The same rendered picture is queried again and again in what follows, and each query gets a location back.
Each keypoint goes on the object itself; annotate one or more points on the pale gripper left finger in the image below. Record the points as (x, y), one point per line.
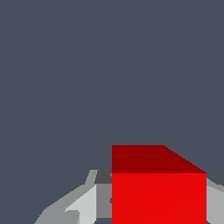
(87, 201)

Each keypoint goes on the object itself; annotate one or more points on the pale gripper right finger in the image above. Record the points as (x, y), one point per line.
(215, 204)

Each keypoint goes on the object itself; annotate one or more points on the red cube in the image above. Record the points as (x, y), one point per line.
(159, 198)

